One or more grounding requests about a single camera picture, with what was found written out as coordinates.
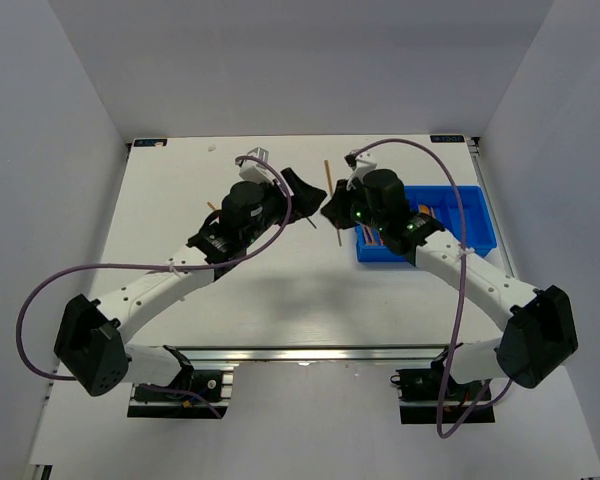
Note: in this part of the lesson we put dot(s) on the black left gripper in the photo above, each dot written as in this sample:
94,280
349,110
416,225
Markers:
307,198

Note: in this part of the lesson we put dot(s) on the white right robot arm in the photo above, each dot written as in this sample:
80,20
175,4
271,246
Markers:
537,326

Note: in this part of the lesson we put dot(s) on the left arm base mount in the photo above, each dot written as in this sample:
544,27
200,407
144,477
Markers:
193,393

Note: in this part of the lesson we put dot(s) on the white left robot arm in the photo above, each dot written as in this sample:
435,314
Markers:
94,339

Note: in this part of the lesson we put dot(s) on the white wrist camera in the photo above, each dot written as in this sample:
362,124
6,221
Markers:
360,163
256,172

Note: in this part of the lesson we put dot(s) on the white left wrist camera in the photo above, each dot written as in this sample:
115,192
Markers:
256,172

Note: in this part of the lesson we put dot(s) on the black label corner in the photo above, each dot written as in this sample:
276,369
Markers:
150,143
447,138

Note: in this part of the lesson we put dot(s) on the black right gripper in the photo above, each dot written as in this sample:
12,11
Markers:
336,209

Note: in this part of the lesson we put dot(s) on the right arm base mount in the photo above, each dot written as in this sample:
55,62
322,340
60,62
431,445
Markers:
418,393

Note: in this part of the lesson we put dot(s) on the black label right corner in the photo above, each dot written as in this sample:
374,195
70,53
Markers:
447,138

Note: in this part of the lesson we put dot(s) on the black label left corner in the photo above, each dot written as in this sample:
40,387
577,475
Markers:
150,143

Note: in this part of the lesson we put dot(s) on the blue divided plastic bin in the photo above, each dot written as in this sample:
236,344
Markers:
443,207

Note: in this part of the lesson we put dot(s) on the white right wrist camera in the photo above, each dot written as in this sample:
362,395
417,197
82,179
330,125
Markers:
360,163

